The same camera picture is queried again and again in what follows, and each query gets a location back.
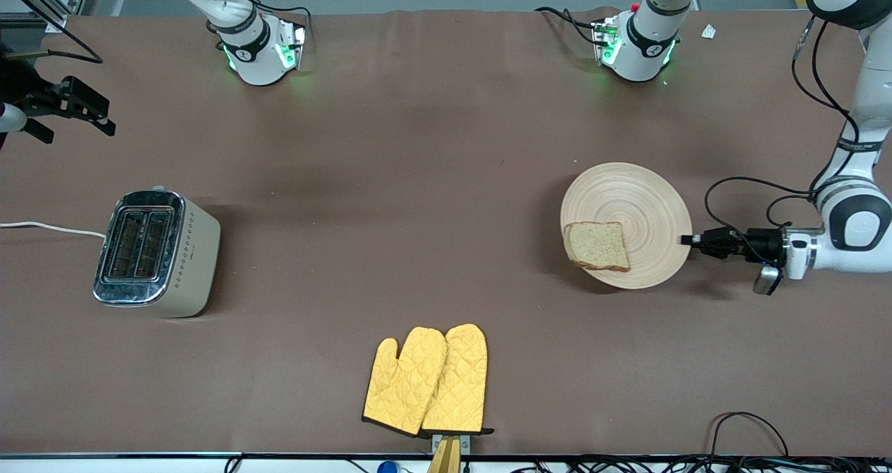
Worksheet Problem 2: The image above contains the round wooden plate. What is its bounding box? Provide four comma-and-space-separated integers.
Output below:
560, 162, 693, 290

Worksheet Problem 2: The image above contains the brown bread slice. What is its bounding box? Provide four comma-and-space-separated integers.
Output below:
563, 222, 631, 273

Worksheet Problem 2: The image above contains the beige chrome two-slot toaster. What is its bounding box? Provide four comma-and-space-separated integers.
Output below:
93, 186, 222, 318

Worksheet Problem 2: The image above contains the brown table cover cloth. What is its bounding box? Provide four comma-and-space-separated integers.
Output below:
0, 6, 892, 456

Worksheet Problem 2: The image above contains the yellow quilted oven mitt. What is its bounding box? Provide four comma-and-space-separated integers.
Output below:
362, 327, 447, 437
422, 323, 494, 437

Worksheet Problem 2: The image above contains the yellow wooden stick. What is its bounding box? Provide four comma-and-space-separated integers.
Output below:
426, 438, 462, 473

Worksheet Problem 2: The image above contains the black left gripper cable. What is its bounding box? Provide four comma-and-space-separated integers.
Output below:
704, 17, 863, 251

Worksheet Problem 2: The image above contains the aluminium frame profile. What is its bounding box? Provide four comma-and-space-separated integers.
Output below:
0, 0, 95, 33

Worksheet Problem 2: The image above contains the white toaster power cord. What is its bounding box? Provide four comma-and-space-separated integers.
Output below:
0, 221, 107, 239

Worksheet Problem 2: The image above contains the black looped cable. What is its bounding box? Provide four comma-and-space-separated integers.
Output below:
707, 412, 792, 460

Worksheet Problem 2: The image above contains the black right arm base cable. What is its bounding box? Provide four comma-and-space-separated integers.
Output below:
220, 0, 313, 49

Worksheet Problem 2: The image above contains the black arm base cable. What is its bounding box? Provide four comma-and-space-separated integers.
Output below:
535, 6, 607, 45
220, 0, 313, 49

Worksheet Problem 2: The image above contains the black cable bundle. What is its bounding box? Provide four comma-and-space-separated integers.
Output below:
512, 456, 892, 473

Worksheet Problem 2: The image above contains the black left arm base cable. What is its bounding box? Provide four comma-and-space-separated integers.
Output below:
535, 6, 607, 45

